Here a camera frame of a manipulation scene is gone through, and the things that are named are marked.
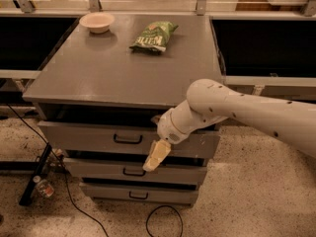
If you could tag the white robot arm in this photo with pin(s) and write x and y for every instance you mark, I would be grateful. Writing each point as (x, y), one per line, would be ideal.
(209, 102)

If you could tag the small bottle on floor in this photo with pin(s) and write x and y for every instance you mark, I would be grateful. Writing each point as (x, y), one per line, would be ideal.
(43, 186)

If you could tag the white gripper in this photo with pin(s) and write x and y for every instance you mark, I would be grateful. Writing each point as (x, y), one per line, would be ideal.
(167, 127)

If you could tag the grey middle drawer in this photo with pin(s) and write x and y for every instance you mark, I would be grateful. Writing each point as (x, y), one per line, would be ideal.
(132, 171)

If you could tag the grey metal railing frame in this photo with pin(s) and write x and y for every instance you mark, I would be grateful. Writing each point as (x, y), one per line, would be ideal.
(32, 34)

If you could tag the grey drawer cabinet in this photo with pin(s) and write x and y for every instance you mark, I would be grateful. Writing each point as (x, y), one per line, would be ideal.
(98, 79)

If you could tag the white bowl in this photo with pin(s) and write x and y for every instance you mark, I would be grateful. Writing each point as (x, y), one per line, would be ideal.
(97, 22)

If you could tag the black metal stand leg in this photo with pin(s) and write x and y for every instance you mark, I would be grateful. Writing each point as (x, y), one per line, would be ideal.
(26, 196)

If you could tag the green chip bag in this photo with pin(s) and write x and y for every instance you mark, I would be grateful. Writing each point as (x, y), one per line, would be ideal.
(154, 37)

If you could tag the grey top drawer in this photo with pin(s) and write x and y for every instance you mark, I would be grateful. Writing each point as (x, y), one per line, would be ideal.
(123, 139)

